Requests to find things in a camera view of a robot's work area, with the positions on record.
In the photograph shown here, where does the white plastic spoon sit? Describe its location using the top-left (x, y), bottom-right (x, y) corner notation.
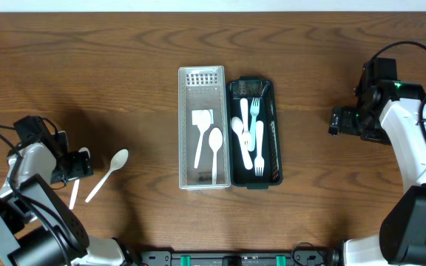
top-left (231, 117), bottom-right (253, 170)
top-left (209, 128), bottom-right (223, 185)
top-left (69, 147), bottom-right (90, 210)
top-left (85, 149), bottom-right (129, 203)
top-left (194, 109), bottom-right (211, 168)

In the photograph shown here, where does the mint green plastic fork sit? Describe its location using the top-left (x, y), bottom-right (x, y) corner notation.
top-left (248, 98), bottom-right (260, 151)

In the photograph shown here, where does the white plastic fork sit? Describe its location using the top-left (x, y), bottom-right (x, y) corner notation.
top-left (240, 98), bottom-right (252, 149)
top-left (254, 120), bottom-right (265, 177)

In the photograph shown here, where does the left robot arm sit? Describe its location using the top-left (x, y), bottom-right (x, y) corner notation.
top-left (0, 116), bottom-right (134, 265)

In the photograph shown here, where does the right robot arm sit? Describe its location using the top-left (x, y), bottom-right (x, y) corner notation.
top-left (328, 58), bottom-right (426, 265)

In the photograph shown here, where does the dark green plastic basket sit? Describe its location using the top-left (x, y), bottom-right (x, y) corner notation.
top-left (226, 76), bottom-right (283, 189)

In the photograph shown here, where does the white label sticker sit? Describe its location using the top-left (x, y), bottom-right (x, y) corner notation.
top-left (192, 109), bottom-right (214, 126)

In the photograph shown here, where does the clear perforated plastic basket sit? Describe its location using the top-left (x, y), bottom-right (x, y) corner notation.
top-left (178, 66), bottom-right (231, 190)

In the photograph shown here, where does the black mounting rail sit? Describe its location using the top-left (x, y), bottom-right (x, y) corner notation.
top-left (139, 247), bottom-right (344, 266)

